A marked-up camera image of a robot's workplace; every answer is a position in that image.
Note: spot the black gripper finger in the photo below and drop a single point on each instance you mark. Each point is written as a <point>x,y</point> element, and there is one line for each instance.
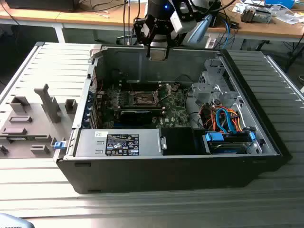
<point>167,52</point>
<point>149,51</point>

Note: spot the CPU with silver top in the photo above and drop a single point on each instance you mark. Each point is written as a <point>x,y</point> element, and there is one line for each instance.
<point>157,56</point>

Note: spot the CPU socket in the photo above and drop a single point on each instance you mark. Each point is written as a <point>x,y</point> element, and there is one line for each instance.
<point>145,98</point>

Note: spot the CPU cooler with copper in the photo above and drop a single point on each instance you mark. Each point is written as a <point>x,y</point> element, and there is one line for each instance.
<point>247,15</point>

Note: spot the white power strip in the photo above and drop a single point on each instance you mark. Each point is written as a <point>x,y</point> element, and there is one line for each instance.
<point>210,42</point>

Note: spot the silver drive cage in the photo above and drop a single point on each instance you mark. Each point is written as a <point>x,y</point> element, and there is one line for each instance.
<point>204,91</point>

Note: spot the green motherboard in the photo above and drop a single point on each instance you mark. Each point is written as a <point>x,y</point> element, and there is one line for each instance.
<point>175,111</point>

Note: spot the black graphics card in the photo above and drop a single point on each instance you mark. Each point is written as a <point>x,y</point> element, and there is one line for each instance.
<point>135,116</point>

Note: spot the wooden desk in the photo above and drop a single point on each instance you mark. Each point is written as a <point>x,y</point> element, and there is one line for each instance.
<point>83,17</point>
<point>261,29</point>

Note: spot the grey optical drive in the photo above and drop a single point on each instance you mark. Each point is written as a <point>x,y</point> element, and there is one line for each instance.
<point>262,16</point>

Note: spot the grey power supply unit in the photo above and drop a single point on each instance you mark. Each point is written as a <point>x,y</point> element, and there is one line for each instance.
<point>90,142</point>

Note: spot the hard disk in blue carrier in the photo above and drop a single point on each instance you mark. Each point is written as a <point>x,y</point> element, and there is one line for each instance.
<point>225,148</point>

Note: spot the grey parts rack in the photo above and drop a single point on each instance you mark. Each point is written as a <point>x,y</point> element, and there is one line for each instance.
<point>47,104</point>

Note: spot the black flat device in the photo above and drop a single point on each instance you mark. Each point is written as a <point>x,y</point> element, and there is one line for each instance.
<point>40,4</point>

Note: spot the black PC case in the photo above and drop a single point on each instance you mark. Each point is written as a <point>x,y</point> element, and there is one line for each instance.
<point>154,173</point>

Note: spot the blue box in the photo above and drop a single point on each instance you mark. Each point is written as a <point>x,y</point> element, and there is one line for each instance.
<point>280,2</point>

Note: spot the white papers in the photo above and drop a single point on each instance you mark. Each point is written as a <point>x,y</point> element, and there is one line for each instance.
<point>288,19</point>

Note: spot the blue plastic clip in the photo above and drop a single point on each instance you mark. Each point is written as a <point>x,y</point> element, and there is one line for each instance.
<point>59,145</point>

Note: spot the green RAM stick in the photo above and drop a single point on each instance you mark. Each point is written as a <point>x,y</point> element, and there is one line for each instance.
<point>16,138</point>

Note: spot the pale grey rounded object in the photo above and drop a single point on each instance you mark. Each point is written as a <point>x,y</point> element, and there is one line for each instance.
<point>12,222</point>

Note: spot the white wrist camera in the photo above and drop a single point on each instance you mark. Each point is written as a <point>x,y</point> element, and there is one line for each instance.
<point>177,22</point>

